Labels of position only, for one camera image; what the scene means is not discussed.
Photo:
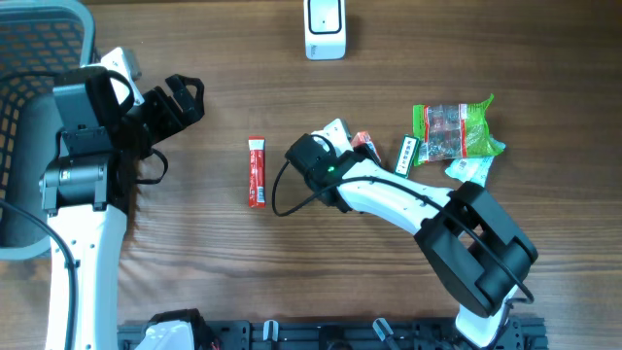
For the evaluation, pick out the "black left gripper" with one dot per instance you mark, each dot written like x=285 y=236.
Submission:
x=193 y=107

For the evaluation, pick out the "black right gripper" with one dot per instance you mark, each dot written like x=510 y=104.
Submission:
x=363 y=150

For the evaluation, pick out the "red tissue packet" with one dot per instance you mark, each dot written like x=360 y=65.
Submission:
x=364 y=141

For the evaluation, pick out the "red stick sachet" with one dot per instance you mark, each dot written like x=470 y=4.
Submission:
x=256 y=172

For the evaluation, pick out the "green snack bag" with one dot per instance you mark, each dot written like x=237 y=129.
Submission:
x=453 y=131

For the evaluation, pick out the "teal white tissue pack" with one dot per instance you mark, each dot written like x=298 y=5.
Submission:
x=471 y=169

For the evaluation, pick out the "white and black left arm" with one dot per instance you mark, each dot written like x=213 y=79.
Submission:
x=86 y=193

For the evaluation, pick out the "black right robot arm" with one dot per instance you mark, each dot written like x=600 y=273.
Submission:
x=475 y=248

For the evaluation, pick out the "white barcode scanner box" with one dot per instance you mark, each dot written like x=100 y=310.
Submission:
x=324 y=29

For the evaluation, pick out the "grey plastic mesh basket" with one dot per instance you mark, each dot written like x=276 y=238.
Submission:
x=38 y=39

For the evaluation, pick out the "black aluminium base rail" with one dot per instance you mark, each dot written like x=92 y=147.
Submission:
x=419 y=334

